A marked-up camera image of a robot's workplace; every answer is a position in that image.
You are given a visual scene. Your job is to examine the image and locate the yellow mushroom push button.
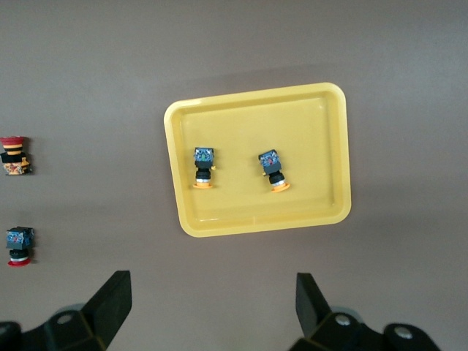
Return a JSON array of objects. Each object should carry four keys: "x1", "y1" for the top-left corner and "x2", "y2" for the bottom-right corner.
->
[
  {"x1": 192, "y1": 146, "x2": 219, "y2": 191},
  {"x1": 257, "y1": 147, "x2": 292, "y2": 194}
]

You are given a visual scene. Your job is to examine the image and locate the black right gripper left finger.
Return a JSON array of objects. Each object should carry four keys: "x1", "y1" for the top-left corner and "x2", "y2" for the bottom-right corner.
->
[{"x1": 21, "y1": 270, "x2": 132, "y2": 351}]

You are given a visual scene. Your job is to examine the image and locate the red button black body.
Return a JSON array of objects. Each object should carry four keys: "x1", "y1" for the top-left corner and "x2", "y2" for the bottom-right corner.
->
[{"x1": 5, "y1": 226, "x2": 36, "y2": 268}]

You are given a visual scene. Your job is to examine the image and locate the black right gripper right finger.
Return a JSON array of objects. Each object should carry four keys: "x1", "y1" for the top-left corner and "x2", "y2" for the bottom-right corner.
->
[{"x1": 288, "y1": 272, "x2": 382, "y2": 351}]

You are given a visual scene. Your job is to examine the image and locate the red button orange body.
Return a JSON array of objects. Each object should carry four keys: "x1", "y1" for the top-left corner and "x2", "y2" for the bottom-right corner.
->
[{"x1": 0, "y1": 135, "x2": 34, "y2": 177}]

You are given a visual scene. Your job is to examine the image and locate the yellow plastic tray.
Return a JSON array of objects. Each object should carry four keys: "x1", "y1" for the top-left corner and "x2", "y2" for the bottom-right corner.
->
[{"x1": 163, "y1": 82, "x2": 352, "y2": 238}]

